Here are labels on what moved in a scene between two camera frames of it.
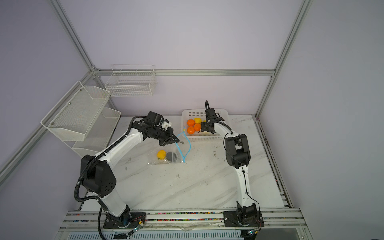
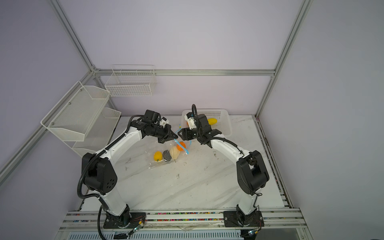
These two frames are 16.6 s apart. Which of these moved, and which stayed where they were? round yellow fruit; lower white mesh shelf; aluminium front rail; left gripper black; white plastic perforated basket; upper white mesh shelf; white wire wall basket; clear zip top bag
Moved: round yellow fruit; clear zip top bag
Stayed: lower white mesh shelf; upper white mesh shelf; white wire wall basket; aluminium front rail; white plastic perforated basket; left gripper black
